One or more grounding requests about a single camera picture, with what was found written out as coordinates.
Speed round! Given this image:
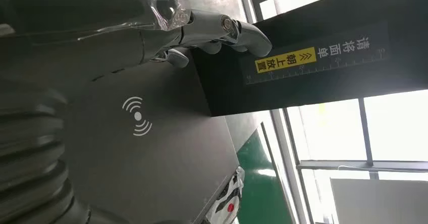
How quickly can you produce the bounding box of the grey mailer bag red print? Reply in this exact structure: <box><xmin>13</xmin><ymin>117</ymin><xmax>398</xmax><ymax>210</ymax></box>
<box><xmin>204</xmin><ymin>166</ymin><xmax>246</xmax><ymax>224</ymax></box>

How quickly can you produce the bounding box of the bright green conveyor belt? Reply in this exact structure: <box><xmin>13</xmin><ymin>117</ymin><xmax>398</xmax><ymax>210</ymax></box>
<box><xmin>236</xmin><ymin>129</ymin><xmax>296</xmax><ymax>224</ymax></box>

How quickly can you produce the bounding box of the yellow and black ruler label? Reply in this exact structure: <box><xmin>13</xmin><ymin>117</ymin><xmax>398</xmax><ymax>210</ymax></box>
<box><xmin>245</xmin><ymin>21</ymin><xmax>391</xmax><ymax>85</ymax></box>

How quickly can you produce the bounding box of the black scale column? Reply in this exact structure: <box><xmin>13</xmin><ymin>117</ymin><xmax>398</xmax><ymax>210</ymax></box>
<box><xmin>191</xmin><ymin>0</ymin><xmax>428</xmax><ymax>118</ymax></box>

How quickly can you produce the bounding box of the grey scale platform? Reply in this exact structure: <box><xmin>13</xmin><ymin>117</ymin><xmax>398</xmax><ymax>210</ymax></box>
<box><xmin>63</xmin><ymin>50</ymin><xmax>240</xmax><ymax>224</ymax></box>

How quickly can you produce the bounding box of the silver conveyor frame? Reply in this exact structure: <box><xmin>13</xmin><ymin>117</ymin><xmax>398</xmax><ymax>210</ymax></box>
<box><xmin>259</xmin><ymin>110</ymin><xmax>315</xmax><ymax>224</ymax></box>

